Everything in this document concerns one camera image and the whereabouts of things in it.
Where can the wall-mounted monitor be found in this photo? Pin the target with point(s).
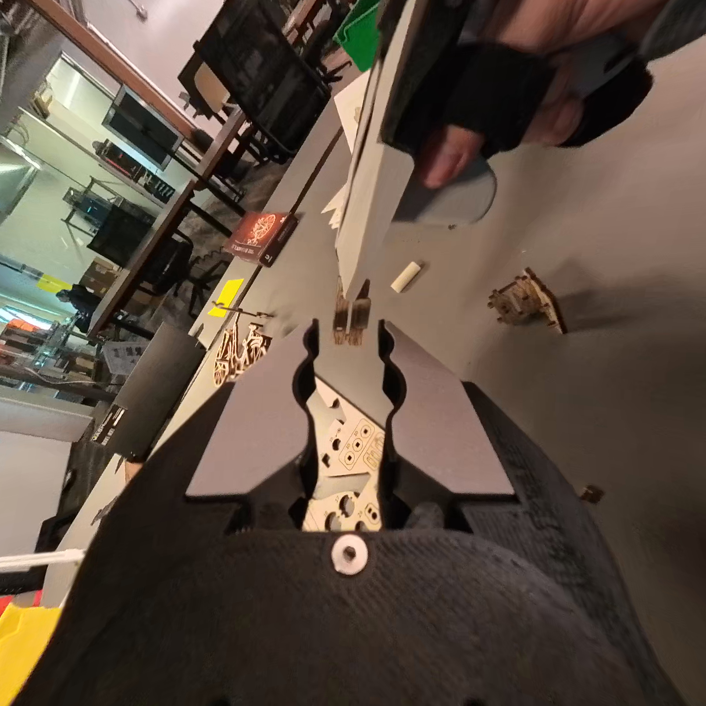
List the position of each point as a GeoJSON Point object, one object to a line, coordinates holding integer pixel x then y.
{"type": "Point", "coordinates": [140, 129]}

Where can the small loose wooden piece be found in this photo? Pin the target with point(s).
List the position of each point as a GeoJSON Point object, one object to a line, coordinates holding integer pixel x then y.
{"type": "Point", "coordinates": [591, 493]}

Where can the person's right hand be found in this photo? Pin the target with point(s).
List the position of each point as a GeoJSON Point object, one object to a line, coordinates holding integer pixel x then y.
{"type": "Point", "coordinates": [573, 25]}

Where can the plywood sheet with cut-outs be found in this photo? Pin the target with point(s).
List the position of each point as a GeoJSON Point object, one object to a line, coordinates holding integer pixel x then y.
{"type": "Point", "coordinates": [345, 441]}

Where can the yellow sticky note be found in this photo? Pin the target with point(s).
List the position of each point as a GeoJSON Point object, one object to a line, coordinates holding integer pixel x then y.
{"type": "Point", "coordinates": [226, 298]}

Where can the wooden bicycle parts sheet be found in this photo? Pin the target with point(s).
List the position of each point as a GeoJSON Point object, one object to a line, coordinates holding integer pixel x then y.
{"type": "Point", "coordinates": [242, 353]}

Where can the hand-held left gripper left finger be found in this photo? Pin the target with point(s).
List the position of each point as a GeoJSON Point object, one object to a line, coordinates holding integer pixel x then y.
{"type": "Point", "coordinates": [248, 419]}

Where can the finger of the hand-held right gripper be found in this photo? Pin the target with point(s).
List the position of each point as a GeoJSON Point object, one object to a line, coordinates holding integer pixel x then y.
{"type": "Point", "coordinates": [375, 220]}

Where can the black mesh office chair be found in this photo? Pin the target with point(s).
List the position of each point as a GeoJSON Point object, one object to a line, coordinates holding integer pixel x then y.
{"type": "Point", "coordinates": [259, 71]}
{"type": "Point", "coordinates": [138, 242]}

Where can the yellow plastic object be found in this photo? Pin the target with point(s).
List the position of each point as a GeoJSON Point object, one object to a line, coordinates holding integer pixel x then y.
{"type": "Point", "coordinates": [25, 651]}

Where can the small slotted wooden part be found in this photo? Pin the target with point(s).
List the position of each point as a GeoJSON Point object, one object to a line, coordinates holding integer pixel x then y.
{"type": "Point", "coordinates": [353, 320]}

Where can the green plastic bin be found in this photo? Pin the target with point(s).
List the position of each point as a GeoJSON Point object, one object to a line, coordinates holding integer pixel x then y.
{"type": "Point", "coordinates": [358, 33]}

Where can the person's right forearm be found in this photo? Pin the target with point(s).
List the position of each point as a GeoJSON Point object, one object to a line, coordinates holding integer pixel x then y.
{"type": "Point", "coordinates": [678, 27]}

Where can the brown wooden beam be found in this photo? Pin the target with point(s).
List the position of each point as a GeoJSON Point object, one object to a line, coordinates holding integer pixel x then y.
{"type": "Point", "coordinates": [110, 60]}

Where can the white paper sheet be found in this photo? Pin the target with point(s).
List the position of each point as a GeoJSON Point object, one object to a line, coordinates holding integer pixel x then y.
{"type": "Point", "coordinates": [353, 110]}

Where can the dark brown model box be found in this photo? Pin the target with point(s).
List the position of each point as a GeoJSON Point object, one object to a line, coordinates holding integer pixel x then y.
{"type": "Point", "coordinates": [262, 234]}

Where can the white wax stick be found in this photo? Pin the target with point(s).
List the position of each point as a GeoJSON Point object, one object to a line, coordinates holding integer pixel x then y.
{"type": "Point", "coordinates": [406, 277]}

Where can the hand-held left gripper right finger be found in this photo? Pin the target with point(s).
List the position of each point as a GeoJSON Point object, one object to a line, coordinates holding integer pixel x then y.
{"type": "Point", "coordinates": [441, 430]}

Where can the partly built wooden model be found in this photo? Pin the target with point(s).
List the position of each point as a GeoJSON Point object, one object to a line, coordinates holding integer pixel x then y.
{"type": "Point", "coordinates": [524, 300]}

